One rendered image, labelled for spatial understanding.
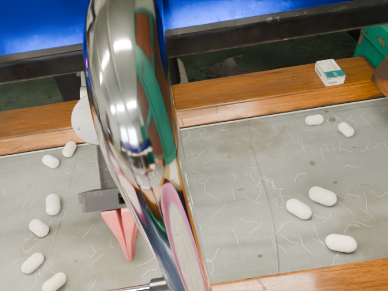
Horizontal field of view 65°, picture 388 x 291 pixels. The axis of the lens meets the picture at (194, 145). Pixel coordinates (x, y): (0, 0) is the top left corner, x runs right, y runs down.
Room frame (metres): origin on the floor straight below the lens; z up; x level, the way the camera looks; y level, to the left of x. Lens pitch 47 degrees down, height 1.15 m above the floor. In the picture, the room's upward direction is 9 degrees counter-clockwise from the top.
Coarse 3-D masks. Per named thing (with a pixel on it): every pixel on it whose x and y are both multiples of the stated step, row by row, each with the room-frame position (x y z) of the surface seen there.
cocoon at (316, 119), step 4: (308, 116) 0.39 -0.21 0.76; (312, 116) 0.39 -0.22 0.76; (316, 116) 0.39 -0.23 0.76; (320, 116) 0.39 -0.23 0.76; (308, 120) 0.39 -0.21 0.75; (312, 120) 0.38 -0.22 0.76; (316, 120) 0.38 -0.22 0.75; (320, 120) 0.38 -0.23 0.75; (308, 124) 0.38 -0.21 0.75; (312, 124) 0.38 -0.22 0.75; (316, 124) 0.38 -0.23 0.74
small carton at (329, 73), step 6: (324, 60) 0.52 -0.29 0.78; (330, 60) 0.51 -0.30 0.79; (318, 66) 0.50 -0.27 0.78; (324, 66) 0.50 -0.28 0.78; (330, 66) 0.49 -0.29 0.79; (336, 66) 0.49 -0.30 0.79; (318, 72) 0.50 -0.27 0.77; (324, 72) 0.48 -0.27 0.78; (330, 72) 0.47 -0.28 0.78; (336, 72) 0.47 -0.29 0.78; (342, 72) 0.47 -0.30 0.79; (324, 78) 0.47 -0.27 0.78; (330, 78) 0.46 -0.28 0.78; (336, 78) 0.46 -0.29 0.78; (342, 78) 0.46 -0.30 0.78; (324, 84) 0.46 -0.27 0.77; (330, 84) 0.46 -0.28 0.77; (336, 84) 0.46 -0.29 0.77
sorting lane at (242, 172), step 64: (192, 128) 0.43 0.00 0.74; (256, 128) 0.40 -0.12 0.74; (320, 128) 0.38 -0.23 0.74; (384, 128) 0.35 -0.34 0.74; (0, 192) 0.35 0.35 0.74; (64, 192) 0.32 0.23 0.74; (192, 192) 0.28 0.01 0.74; (256, 192) 0.26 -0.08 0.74; (384, 192) 0.23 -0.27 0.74; (0, 256) 0.23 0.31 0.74; (64, 256) 0.21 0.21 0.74; (256, 256) 0.16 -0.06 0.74; (320, 256) 0.15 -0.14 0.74; (384, 256) 0.14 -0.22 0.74
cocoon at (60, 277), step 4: (56, 276) 0.17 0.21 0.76; (60, 276) 0.17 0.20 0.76; (64, 276) 0.17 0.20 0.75; (48, 280) 0.17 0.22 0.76; (52, 280) 0.17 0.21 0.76; (56, 280) 0.17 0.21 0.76; (60, 280) 0.17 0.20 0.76; (64, 280) 0.17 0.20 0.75; (44, 284) 0.17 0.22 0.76; (48, 284) 0.16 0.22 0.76; (52, 284) 0.16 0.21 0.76; (56, 284) 0.16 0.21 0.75; (60, 284) 0.17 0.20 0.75; (44, 288) 0.16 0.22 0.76; (48, 288) 0.16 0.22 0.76; (52, 288) 0.16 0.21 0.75; (56, 288) 0.16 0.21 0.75
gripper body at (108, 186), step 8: (104, 160) 0.28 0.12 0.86; (104, 168) 0.27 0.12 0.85; (104, 176) 0.26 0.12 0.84; (104, 184) 0.25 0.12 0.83; (112, 184) 0.25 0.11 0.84; (88, 192) 0.24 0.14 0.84; (96, 192) 0.24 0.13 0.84; (104, 192) 0.24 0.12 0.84; (112, 192) 0.24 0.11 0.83; (80, 200) 0.24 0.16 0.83
